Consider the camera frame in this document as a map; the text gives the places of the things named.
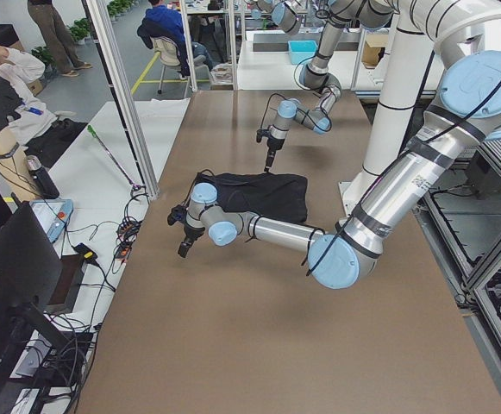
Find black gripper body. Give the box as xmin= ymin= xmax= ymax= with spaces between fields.
xmin=167 ymin=204 xmax=203 ymax=248
xmin=256 ymin=125 xmax=285 ymax=160

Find black graphic t-shirt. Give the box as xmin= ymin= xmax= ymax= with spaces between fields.
xmin=196 ymin=172 xmax=308 ymax=223

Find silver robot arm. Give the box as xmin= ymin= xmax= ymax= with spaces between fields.
xmin=256 ymin=1 xmax=394 ymax=172
xmin=167 ymin=1 xmax=501 ymax=289

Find black power strip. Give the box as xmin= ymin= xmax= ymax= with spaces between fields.
xmin=114 ymin=217 xmax=142 ymax=263

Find blue teach pendant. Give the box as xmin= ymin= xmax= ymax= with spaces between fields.
xmin=29 ymin=199 xmax=73 ymax=242

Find black water bottle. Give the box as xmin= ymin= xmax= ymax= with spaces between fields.
xmin=26 ymin=155 xmax=59 ymax=199

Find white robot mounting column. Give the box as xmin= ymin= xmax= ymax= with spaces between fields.
xmin=338 ymin=0 xmax=501 ymax=221

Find cardboard box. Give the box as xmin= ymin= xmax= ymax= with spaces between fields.
xmin=361 ymin=34 xmax=389 ymax=69

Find seated person dark jacket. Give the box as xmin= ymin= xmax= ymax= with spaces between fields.
xmin=136 ymin=0 xmax=190 ymax=79

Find black computer monitor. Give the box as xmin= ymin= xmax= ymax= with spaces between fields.
xmin=0 ymin=203 xmax=67 ymax=378

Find aluminium frame cage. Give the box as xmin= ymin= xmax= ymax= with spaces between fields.
xmin=82 ymin=0 xmax=160 ymax=201

